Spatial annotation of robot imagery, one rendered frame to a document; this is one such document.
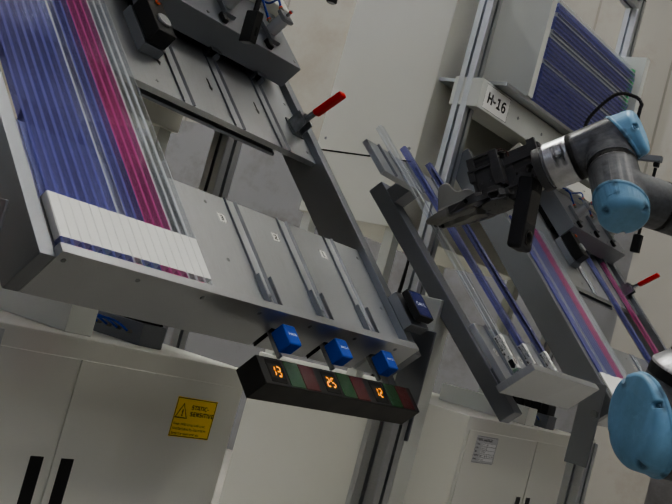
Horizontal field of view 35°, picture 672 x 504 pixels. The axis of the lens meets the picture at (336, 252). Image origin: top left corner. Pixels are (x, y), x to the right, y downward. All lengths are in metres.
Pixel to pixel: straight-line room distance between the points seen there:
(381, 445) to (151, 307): 0.53
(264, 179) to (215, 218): 4.21
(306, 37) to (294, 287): 4.37
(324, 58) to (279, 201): 0.79
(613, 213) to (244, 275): 0.55
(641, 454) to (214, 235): 0.58
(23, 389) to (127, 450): 0.22
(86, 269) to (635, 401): 0.65
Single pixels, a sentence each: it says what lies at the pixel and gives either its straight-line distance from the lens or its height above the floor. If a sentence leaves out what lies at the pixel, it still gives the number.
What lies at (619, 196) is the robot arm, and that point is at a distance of 1.56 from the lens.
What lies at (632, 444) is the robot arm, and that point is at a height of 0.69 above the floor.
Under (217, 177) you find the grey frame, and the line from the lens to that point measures 1.92.
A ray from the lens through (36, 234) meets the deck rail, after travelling 1.08.
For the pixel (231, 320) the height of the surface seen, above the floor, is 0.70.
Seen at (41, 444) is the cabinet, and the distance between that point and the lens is 1.53.
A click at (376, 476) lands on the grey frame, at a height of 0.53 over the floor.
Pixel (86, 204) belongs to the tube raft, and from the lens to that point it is 1.17.
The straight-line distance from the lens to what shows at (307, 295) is 1.43.
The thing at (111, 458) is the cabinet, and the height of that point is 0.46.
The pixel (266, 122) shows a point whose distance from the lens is 1.71.
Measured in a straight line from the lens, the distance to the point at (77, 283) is 1.12.
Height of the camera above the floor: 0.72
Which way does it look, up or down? 4 degrees up
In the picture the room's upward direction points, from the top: 15 degrees clockwise
